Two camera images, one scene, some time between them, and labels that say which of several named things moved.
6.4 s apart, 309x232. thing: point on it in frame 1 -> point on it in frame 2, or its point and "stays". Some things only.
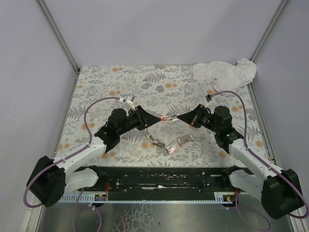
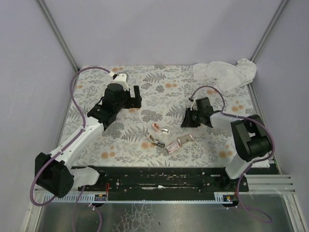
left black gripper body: (140, 118) -> (133, 99)
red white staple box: (172, 147) stays
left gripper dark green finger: (145, 119) -> (138, 98)
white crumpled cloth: (229, 77) stays
